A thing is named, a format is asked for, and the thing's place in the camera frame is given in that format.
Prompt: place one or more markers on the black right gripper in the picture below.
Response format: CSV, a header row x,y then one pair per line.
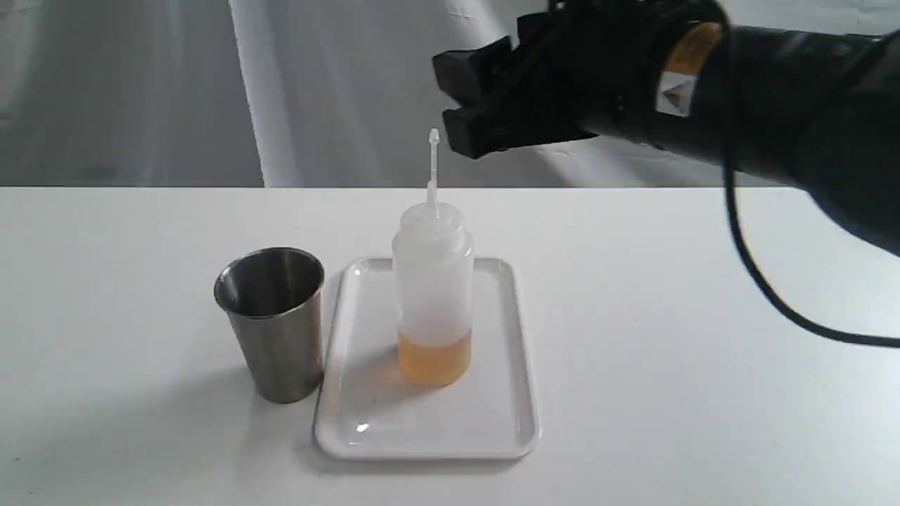
x,y
582,69

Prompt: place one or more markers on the translucent squeeze bottle amber liquid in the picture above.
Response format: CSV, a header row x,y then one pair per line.
x,y
433,258

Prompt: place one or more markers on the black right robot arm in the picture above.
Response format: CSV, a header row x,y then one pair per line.
x,y
815,111

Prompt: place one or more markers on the stainless steel cup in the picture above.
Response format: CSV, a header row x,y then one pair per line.
x,y
272,298

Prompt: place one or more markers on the white rectangular plastic tray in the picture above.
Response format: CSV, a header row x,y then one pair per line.
x,y
367,410

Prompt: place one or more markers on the grey fabric backdrop curtain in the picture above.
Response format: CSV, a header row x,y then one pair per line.
x,y
231,93

